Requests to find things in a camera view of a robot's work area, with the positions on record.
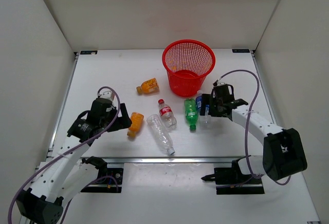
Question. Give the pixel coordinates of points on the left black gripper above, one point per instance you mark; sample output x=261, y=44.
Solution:
x=121, y=122

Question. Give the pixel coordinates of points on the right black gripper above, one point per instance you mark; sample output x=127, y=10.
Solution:
x=208, y=99

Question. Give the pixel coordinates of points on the orange juice bottle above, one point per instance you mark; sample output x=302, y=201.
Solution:
x=148, y=87
x=137, y=121

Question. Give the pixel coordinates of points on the blue label water bottle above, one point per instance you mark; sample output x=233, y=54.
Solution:
x=206, y=119

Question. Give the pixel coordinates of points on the green soda bottle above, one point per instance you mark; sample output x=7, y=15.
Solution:
x=191, y=113

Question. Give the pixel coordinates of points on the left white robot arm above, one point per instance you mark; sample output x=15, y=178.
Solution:
x=67, y=174

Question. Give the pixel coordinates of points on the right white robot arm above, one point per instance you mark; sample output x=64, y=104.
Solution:
x=283, y=153

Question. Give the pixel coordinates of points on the red plastic mesh bin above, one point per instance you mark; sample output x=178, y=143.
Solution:
x=188, y=63

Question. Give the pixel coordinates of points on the clear crushed plastic bottle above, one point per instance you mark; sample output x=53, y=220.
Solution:
x=160, y=134

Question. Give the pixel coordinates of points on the red label cola bottle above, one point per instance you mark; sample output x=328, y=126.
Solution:
x=167, y=115

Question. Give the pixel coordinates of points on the right black corner label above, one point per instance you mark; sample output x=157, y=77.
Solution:
x=240, y=50

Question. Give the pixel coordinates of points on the black corner label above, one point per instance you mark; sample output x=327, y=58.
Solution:
x=240, y=50
x=88, y=52

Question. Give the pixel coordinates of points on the left black corner label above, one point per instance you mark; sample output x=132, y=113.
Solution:
x=88, y=52

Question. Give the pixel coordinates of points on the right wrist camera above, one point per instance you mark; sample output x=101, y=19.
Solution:
x=218, y=83

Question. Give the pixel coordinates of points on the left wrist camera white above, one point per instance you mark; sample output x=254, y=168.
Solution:
x=109, y=95

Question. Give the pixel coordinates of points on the aluminium table edge rail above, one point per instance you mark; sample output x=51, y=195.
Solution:
x=170, y=160

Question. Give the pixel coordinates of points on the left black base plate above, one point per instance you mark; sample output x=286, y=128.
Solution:
x=109, y=181

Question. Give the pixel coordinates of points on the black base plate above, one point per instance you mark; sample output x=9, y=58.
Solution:
x=230, y=181
x=109, y=181

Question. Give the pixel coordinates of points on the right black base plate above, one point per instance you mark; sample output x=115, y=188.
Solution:
x=230, y=181

